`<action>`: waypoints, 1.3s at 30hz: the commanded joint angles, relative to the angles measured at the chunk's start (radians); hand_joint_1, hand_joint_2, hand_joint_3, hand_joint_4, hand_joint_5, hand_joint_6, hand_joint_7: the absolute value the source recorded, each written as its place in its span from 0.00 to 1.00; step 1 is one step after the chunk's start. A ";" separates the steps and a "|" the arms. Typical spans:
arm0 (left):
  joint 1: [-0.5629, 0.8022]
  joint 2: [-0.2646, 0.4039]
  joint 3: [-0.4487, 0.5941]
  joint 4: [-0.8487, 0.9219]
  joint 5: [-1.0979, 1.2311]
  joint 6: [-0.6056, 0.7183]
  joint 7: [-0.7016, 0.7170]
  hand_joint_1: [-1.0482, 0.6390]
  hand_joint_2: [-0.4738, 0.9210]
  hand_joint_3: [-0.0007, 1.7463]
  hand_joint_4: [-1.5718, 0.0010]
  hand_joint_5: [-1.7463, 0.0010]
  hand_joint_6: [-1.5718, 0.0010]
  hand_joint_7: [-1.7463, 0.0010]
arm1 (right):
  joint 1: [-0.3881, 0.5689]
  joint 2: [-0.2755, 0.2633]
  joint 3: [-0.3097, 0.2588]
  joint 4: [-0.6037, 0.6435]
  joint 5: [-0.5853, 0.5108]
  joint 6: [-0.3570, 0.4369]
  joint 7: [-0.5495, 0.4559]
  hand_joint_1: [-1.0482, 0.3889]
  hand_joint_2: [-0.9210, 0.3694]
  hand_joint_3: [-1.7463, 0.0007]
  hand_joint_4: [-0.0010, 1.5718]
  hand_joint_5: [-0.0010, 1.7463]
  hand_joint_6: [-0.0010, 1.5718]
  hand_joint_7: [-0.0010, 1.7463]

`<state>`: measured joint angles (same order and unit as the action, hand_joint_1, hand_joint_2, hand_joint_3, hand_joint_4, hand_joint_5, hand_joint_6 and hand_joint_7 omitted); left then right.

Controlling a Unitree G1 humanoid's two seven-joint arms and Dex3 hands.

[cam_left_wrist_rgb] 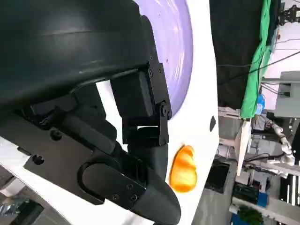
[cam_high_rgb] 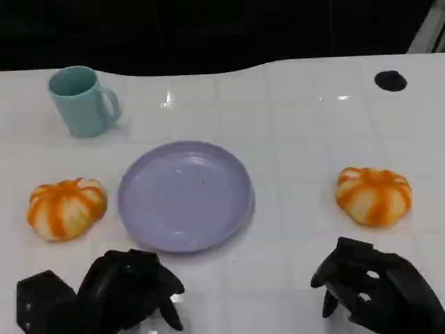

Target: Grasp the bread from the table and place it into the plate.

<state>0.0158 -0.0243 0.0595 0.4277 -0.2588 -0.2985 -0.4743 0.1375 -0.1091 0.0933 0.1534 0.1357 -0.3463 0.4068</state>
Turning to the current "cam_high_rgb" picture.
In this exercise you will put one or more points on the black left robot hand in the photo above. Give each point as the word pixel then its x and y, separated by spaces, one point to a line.
pixel 118 292

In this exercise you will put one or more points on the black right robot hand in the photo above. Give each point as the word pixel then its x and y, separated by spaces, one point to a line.
pixel 389 288

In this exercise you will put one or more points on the orange and white toy bread roll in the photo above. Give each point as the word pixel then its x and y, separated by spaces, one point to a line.
pixel 66 212
pixel 373 200

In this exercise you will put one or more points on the lilac plate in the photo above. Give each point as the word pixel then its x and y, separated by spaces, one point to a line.
pixel 184 198

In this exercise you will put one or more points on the pale green mug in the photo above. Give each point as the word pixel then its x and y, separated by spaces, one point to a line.
pixel 78 111

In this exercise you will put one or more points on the black round table grommet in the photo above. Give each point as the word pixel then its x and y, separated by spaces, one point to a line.
pixel 390 81

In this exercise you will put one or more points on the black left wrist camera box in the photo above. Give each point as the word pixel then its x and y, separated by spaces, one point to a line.
pixel 43 302

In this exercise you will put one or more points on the grey metal frame post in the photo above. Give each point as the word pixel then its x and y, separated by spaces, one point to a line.
pixel 429 29

